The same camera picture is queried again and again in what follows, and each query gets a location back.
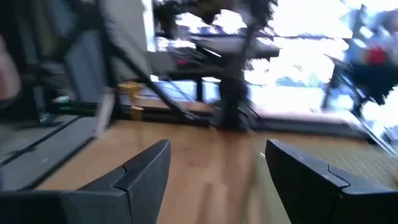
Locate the yellow plastic object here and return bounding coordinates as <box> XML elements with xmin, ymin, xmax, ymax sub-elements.
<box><xmin>117</xmin><ymin>81</ymin><xmax>144</xmax><ymax>121</ymax></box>

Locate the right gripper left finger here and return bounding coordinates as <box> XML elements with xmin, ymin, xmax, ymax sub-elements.
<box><xmin>0</xmin><ymin>139</ymin><xmax>172</xmax><ymax>224</ymax></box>

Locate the person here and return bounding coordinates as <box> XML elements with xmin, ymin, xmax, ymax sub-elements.
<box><xmin>0</xmin><ymin>34</ymin><xmax>22</xmax><ymax>105</ymax></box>

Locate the black floor fan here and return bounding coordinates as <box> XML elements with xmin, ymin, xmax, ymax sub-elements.
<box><xmin>323</xmin><ymin>4</ymin><xmax>398</xmax><ymax>106</ymax></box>

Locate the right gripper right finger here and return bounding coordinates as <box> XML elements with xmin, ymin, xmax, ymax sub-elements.
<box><xmin>265</xmin><ymin>139</ymin><xmax>398</xmax><ymax>224</ymax></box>

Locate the black aluminium table frame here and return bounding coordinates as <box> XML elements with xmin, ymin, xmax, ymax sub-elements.
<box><xmin>49</xmin><ymin>30</ymin><xmax>398</xmax><ymax>156</ymax></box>

